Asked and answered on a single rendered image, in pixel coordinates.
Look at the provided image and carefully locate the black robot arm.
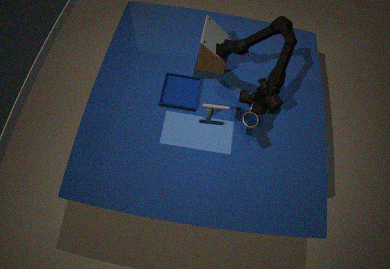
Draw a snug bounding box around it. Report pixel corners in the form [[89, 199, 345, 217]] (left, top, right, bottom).
[[216, 16, 297, 115]]

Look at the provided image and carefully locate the dark grey t-shaped steel stake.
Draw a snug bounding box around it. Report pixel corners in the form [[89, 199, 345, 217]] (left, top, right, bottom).
[[202, 103, 230, 117]]

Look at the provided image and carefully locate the blue square tray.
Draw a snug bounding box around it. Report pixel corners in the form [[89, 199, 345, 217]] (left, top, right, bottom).
[[158, 72, 201, 111]]

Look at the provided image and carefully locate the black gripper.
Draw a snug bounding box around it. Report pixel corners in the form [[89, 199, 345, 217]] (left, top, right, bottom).
[[239, 90, 264, 107]]

